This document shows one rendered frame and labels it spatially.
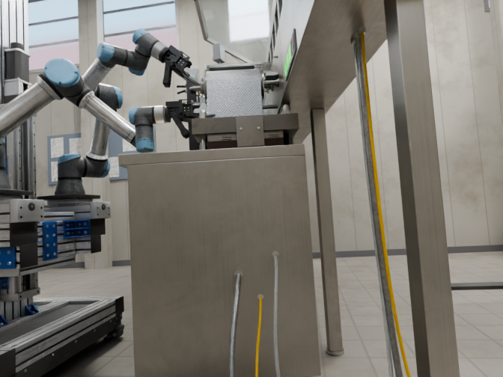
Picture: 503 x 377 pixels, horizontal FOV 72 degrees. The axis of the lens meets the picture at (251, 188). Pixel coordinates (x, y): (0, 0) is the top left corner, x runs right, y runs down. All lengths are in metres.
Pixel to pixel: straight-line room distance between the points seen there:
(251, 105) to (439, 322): 1.09
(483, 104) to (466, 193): 1.15
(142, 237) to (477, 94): 4.76
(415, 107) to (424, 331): 0.46
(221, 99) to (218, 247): 0.66
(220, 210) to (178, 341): 0.47
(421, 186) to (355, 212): 3.97
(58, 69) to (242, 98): 0.73
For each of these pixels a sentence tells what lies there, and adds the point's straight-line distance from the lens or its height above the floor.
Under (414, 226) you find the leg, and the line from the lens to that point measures 0.78.
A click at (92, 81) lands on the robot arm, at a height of 1.33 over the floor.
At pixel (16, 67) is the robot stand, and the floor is 1.43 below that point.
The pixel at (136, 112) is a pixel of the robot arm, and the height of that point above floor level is 1.11.
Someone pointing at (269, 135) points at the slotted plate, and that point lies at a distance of 1.31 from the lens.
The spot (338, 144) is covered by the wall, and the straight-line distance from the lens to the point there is 4.79.
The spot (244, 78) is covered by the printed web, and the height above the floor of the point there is 1.25.
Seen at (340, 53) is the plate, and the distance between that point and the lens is 1.17.
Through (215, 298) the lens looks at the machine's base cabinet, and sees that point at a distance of 1.24.
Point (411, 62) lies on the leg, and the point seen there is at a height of 0.96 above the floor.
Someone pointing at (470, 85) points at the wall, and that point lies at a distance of 5.38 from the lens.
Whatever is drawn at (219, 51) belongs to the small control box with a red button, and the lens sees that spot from 2.26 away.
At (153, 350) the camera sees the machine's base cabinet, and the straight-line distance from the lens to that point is 1.33.
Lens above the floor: 0.67
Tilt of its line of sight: 4 degrees up
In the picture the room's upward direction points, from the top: 3 degrees counter-clockwise
